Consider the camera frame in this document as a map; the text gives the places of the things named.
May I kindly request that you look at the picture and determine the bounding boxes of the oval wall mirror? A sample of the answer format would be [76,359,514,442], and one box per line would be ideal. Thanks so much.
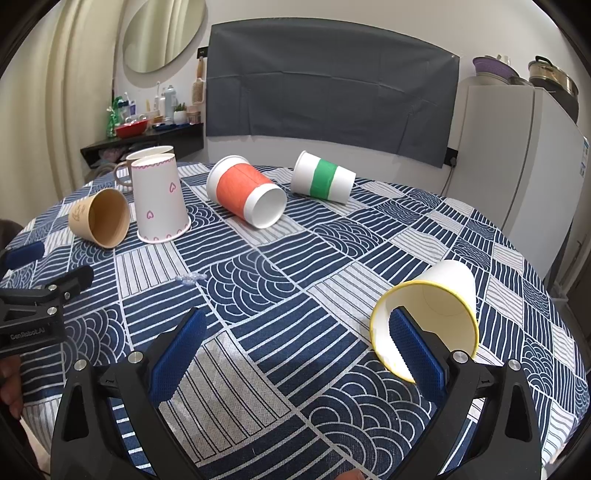
[122,0,205,74]

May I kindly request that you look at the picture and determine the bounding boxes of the grey cloth covered television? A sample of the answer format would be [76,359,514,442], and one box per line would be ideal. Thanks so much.
[206,18,460,167]

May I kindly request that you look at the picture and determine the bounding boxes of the red bowl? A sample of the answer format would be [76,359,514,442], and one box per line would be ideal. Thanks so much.
[115,119,149,140]

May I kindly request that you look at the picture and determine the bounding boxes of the yellow rimmed white paper cup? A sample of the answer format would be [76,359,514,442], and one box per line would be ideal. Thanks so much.
[370,260,479,383]

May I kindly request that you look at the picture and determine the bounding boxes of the white cup green band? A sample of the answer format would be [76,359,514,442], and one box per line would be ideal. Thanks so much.
[290,150,356,204]

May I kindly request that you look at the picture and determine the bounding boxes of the steel cooking pot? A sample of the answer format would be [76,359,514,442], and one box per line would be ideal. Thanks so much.
[528,56,579,122]

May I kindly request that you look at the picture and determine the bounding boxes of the beige curtain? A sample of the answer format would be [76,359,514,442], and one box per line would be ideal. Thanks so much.
[1,1,126,225]

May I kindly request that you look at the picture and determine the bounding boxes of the purple pot on fridge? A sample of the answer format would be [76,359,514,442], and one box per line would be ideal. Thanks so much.
[472,55,519,80]

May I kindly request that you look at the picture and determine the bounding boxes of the beige ceramic mug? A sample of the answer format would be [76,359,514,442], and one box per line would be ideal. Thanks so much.
[113,145,173,189]

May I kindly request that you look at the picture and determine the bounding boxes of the blue white patterned tablecloth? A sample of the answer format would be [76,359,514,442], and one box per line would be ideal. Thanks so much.
[3,164,589,479]

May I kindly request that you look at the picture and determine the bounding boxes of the small potted plant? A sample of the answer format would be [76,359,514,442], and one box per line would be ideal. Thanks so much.
[173,103,188,125]

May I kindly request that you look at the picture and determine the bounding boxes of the white cup orange band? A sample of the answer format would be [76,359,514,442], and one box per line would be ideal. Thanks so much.
[206,155,287,229]

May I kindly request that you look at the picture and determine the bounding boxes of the white refrigerator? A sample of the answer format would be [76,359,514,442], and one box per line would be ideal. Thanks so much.
[448,85,589,277]

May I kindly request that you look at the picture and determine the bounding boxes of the person left hand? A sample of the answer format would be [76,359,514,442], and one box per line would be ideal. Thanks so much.
[0,355,23,420]

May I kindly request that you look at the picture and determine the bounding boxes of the black side shelf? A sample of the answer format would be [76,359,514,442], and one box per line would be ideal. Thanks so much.
[80,123,204,169]

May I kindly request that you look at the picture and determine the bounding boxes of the brown kraft paper cup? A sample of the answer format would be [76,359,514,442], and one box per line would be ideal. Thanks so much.
[68,188,130,249]

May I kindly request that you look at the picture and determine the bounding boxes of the crumpled clear plastic scrap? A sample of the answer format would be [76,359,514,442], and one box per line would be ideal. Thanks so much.
[175,272,207,286]

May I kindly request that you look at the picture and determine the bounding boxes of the white cup pink hearts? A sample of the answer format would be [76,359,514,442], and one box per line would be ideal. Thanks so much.
[131,153,191,244]

